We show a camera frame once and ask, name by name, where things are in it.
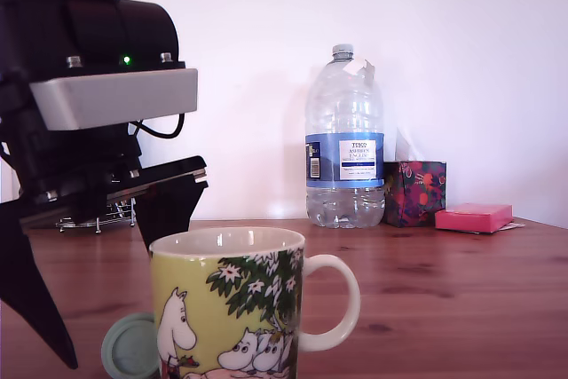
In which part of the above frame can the pale green coffee capsule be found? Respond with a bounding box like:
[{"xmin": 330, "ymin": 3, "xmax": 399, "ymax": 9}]
[{"xmin": 100, "ymin": 312, "xmax": 161, "ymax": 379}]

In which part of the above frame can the floral tissue box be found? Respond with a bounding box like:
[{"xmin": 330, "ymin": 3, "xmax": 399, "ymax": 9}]
[{"xmin": 382, "ymin": 159, "xmax": 447, "ymax": 228}]

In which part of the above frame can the black cable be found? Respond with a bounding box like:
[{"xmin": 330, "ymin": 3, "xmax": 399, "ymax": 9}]
[{"xmin": 128, "ymin": 111, "xmax": 186, "ymax": 139}]

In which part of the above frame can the flat pink box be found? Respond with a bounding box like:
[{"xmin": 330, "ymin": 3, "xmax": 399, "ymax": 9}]
[{"xmin": 434, "ymin": 203, "xmax": 515, "ymax": 236}]

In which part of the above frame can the cartoon print ceramic mug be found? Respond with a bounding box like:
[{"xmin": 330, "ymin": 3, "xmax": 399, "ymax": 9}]
[{"xmin": 148, "ymin": 226, "xmax": 361, "ymax": 379}]

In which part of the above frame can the pale grey camera box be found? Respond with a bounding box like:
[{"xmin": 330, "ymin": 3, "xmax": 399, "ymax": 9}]
[{"xmin": 28, "ymin": 67, "xmax": 200, "ymax": 131}]

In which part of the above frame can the large clear water bottle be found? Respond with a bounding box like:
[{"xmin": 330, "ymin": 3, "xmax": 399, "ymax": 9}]
[{"xmin": 304, "ymin": 43, "xmax": 386, "ymax": 229}]

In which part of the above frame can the white tissue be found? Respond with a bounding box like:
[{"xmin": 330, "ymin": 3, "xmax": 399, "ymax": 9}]
[{"xmin": 396, "ymin": 126, "xmax": 427, "ymax": 162}]

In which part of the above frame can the chrome wire utensil rack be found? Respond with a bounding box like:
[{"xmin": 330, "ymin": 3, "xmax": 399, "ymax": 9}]
[{"xmin": 55, "ymin": 200, "xmax": 138, "ymax": 236}]

